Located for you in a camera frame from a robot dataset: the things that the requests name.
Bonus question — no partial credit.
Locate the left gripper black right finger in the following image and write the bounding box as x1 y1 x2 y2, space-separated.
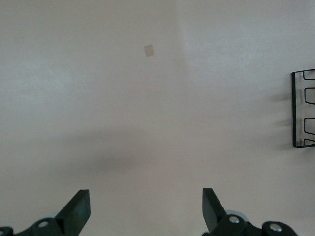
201 188 299 236

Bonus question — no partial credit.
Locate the black wire cup holder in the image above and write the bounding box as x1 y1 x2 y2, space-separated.
291 69 315 148

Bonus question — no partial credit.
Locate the small brown tape square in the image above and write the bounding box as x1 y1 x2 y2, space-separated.
144 44 155 58

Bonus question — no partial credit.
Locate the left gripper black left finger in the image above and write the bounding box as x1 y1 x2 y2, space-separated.
0 189 91 236

